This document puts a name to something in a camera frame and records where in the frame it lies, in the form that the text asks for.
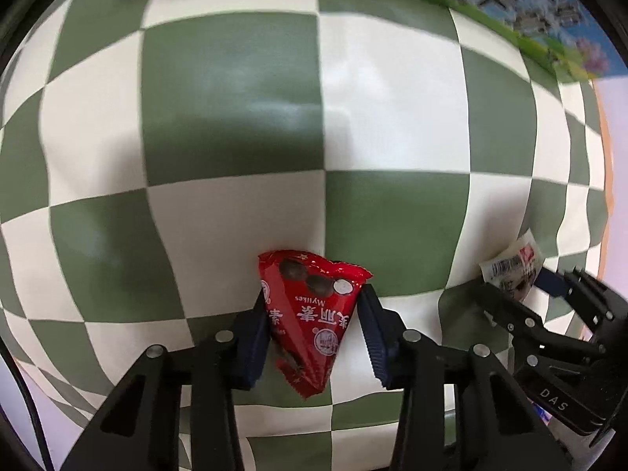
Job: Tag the small white barcode snack packet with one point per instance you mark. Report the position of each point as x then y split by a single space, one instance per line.
515 270

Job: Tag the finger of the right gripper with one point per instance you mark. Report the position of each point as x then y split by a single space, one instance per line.
602 310
510 316

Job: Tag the red triangular chocolate packet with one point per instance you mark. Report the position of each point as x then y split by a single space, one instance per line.
309 301

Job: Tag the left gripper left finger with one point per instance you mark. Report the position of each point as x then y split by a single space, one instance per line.
137 426

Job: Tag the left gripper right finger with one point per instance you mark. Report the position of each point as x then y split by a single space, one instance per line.
460 410

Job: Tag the green white checkered tablecloth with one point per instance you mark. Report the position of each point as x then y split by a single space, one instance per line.
151 150

